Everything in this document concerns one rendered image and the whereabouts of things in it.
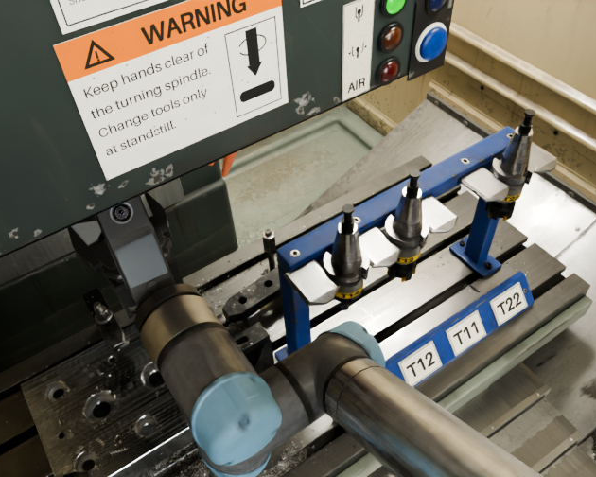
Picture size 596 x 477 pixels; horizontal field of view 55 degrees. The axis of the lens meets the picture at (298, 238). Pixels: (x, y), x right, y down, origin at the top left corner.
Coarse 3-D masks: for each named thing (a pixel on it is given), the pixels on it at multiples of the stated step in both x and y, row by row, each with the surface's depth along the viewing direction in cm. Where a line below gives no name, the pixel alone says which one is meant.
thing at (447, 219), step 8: (424, 200) 87; (432, 200) 87; (424, 208) 86; (432, 208) 86; (440, 208) 86; (424, 216) 85; (432, 216) 85; (440, 216) 85; (448, 216) 85; (456, 216) 85; (432, 224) 84; (440, 224) 84; (448, 224) 84; (432, 232) 83; (440, 232) 83
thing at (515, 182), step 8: (496, 160) 91; (496, 168) 90; (528, 168) 90; (496, 176) 90; (504, 176) 89; (512, 176) 89; (520, 176) 88; (528, 176) 90; (512, 184) 90; (520, 184) 91; (528, 184) 91
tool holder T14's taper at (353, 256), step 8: (344, 232) 73; (352, 232) 73; (336, 240) 75; (344, 240) 74; (352, 240) 74; (336, 248) 76; (344, 248) 75; (352, 248) 75; (336, 256) 76; (344, 256) 76; (352, 256) 76; (360, 256) 77; (336, 264) 77; (344, 264) 76; (352, 264) 77; (360, 264) 78; (344, 272) 77; (352, 272) 77
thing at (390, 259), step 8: (360, 232) 83; (368, 232) 83; (376, 232) 83; (360, 240) 82; (368, 240) 82; (376, 240) 82; (384, 240) 82; (368, 248) 81; (376, 248) 81; (384, 248) 81; (392, 248) 81; (376, 256) 80; (384, 256) 80; (392, 256) 80; (376, 264) 79; (384, 264) 79; (392, 264) 80
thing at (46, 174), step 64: (0, 0) 30; (0, 64) 32; (320, 64) 46; (0, 128) 34; (64, 128) 36; (256, 128) 46; (0, 192) 37; (64, 192) 39; (128, 192) 43; (0, 256) 40
